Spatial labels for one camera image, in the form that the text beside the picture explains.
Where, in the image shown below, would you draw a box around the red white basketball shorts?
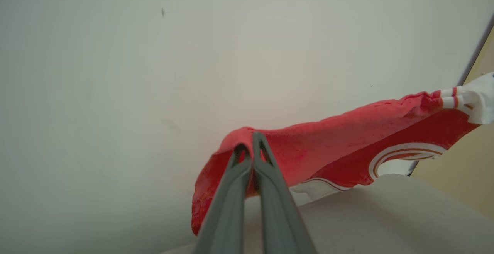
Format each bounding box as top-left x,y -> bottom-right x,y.
191,73 -> 494,236

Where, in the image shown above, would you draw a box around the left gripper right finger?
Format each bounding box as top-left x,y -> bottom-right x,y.
252,132 -> 318,254

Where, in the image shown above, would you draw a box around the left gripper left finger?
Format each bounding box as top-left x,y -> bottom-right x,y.
192,142 -> 254,254

